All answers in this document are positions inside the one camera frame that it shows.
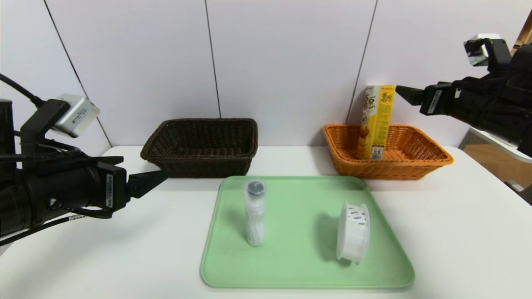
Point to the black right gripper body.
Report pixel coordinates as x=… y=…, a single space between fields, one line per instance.
x=434 y=101

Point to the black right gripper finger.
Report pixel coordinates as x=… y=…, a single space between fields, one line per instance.
x=411 y=95

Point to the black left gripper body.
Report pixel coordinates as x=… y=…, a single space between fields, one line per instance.
x=112 y=189

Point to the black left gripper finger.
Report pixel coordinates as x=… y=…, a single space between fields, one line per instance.
x=143 y=182
x=108 y=160

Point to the yellow snack box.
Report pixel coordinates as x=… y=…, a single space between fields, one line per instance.
x=376 y=124

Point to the white bottle with clear cap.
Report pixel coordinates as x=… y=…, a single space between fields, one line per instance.
x=254 y=216

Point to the white round plastic container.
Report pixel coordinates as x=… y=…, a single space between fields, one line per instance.
x=353 y=234

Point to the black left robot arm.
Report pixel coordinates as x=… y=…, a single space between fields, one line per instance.
x=45 y=195

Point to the orange wicker basket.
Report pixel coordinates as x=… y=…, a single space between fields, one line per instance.
x=415 y=160

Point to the dark brown wicker basket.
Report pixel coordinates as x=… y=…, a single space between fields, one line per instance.
x=199 y=145

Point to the brown wooden shelf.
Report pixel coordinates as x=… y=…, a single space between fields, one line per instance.
x=525 y=33

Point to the grey side table base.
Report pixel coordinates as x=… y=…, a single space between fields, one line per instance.
x=515 y=187

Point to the light green plastic tray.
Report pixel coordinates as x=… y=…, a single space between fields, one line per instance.
x=299 y=249

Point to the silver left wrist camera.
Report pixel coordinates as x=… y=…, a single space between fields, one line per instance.
x=77 y=114

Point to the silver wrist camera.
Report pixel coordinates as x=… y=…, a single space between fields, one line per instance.
x=478 y=50
x=77 y=114

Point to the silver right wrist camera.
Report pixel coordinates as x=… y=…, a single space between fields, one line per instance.
x=478 y=50

